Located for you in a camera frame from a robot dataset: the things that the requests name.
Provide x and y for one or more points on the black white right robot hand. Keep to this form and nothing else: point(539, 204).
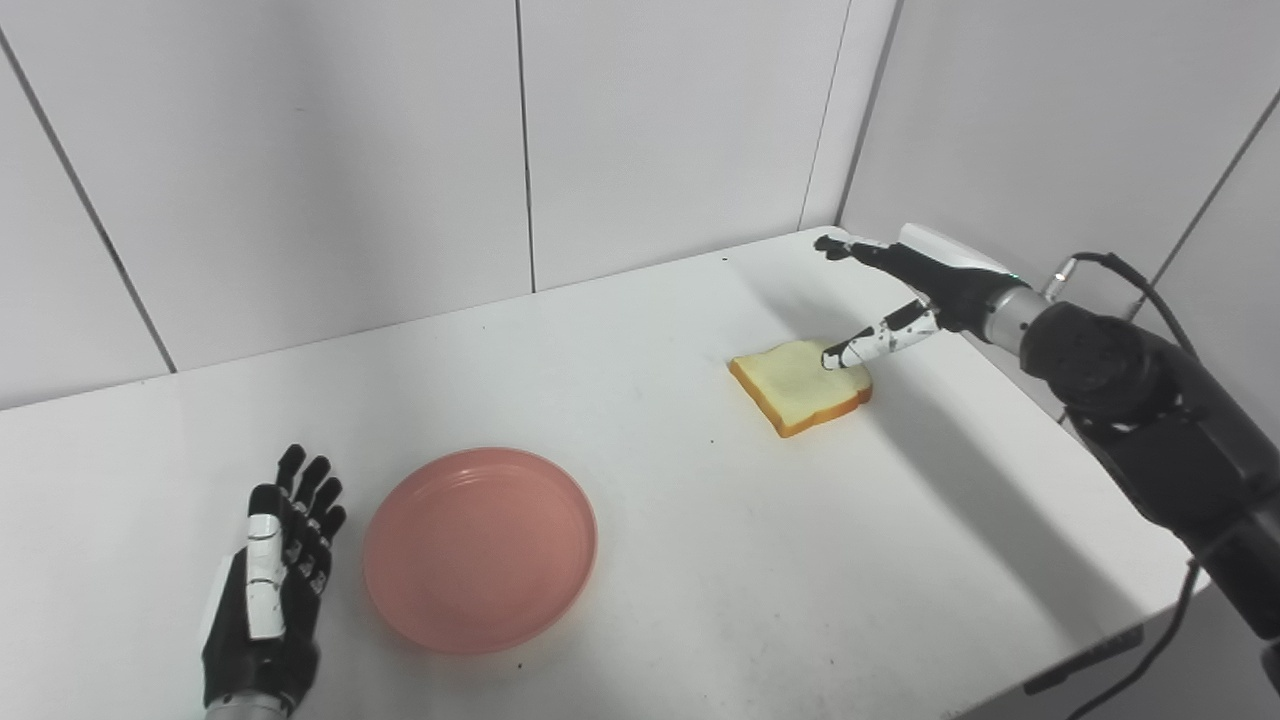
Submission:
point(955, 285)

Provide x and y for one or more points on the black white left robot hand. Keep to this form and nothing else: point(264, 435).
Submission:
point(265, 620)

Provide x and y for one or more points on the slice of white bread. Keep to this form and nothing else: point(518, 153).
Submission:
point(795, 390)

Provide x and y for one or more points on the pink round plate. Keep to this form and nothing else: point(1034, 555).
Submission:
point(480, 550)

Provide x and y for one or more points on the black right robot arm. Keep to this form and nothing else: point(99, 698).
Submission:
point(1160, 430)

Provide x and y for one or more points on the black bar under table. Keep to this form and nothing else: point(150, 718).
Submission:
point(1085, 658)

